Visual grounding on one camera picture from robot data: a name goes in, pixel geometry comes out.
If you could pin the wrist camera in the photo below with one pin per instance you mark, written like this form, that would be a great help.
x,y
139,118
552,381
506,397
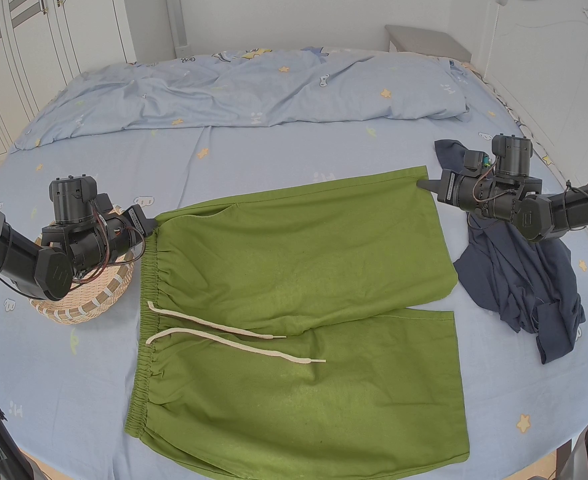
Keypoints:
x,y
109,204
475,162

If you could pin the dark blue garment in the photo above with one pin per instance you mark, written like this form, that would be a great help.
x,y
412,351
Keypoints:
x,y
513,278

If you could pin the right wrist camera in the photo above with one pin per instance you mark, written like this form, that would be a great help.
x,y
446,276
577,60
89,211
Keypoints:
x,y
475,162

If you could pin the pale blue quilt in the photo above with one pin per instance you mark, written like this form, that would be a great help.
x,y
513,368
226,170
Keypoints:
x,y
224,93

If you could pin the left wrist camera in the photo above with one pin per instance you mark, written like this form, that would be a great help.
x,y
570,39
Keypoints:
x,y
109,204

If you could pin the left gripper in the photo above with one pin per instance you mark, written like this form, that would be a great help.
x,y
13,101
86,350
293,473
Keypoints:
x,y
104,248

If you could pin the bed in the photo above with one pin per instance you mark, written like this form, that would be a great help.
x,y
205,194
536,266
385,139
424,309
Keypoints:
x,y
274,158

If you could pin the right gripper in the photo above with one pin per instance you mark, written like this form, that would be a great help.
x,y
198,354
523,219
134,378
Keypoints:
x,y
478,198

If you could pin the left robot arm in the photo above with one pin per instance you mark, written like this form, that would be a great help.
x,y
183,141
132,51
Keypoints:
x,y
49,273

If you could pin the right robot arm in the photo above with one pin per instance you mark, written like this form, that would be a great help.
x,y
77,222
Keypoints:
x,y
528,218

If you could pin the grey bedside table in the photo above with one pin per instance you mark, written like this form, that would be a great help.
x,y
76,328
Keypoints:
x,y
423,40

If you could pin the green shorts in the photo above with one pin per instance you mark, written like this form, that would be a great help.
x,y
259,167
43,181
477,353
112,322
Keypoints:
x,y
299,293

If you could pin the white wardrobe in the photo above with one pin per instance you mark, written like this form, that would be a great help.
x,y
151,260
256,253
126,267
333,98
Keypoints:
x,y
34,43

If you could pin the grey vertical wall duct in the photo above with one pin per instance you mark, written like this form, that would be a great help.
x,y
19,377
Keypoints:
x,y
175,13

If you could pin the round woven basket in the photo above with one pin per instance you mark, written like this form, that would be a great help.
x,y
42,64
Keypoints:
x,y
84,303

